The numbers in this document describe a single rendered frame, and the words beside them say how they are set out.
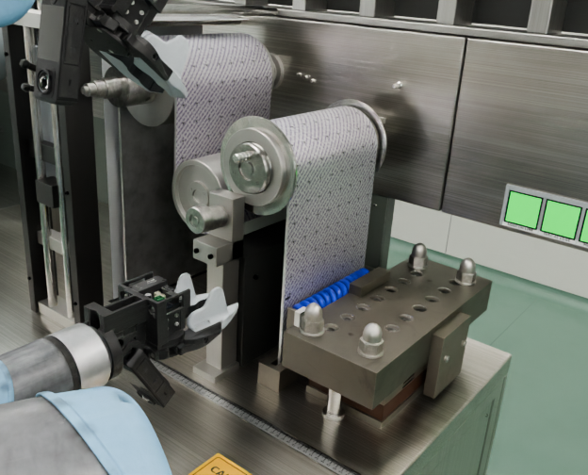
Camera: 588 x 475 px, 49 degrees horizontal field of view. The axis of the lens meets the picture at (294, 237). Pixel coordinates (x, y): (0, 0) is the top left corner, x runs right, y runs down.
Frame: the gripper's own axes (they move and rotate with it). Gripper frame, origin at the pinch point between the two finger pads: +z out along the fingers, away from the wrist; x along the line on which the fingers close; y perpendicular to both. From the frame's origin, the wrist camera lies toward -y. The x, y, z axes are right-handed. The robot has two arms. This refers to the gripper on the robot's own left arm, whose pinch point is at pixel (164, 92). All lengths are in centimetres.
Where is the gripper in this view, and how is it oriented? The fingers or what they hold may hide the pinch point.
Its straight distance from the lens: 80.6
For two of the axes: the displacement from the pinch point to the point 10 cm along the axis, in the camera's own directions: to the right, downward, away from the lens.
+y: 4.4, -8.8, 1.9
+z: 4.3, 4.0, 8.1
